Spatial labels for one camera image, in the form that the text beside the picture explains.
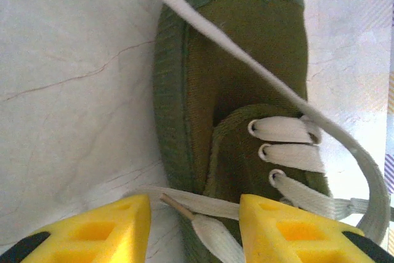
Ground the white shoelace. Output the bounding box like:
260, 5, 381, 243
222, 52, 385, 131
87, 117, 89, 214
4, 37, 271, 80
124, 0, 392, 263

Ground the olive green canvas shoe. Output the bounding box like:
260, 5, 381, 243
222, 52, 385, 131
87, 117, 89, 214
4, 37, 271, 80
153, 0, 333, 263

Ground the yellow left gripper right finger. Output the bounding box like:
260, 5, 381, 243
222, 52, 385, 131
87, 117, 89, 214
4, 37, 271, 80
239, 193, 394, 263

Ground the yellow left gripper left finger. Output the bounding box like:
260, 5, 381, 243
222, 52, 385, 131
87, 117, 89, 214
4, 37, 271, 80
0, 194, 152, 263

